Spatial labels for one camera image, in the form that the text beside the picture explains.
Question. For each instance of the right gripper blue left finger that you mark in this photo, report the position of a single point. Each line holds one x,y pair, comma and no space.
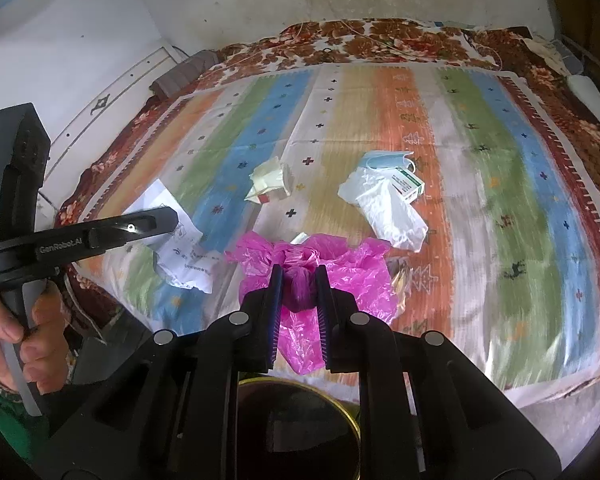
272,310

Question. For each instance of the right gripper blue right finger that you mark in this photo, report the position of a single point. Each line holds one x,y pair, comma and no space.
327,315

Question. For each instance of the pink plastic bag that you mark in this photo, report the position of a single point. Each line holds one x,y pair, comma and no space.
320,261

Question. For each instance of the clear white plastic bag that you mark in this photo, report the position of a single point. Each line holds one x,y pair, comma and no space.
390,218

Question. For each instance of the white printed paper sheet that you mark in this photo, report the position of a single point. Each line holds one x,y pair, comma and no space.
179,259

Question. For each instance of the pale yellow paper packet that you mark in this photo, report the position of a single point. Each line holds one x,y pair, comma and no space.
271,182

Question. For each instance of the green white medicine box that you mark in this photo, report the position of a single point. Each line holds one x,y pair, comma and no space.
408,186

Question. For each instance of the blue face mask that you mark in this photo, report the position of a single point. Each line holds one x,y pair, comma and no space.
378,160

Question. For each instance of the small tan snack wrapper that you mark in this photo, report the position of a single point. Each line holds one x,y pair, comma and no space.
401,279

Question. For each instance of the dark round gold-rimmed trash bin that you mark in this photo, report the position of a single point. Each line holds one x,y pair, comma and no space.
286,430

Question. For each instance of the person's left hand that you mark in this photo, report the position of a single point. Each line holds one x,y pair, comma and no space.
44,352

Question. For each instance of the striped colourful bed sheet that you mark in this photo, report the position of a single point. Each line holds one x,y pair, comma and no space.
442,198

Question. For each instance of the brown floral blanket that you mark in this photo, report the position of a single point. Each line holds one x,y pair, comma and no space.
375,40

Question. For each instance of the white rolled pillow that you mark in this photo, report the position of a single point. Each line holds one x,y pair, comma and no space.
585,90

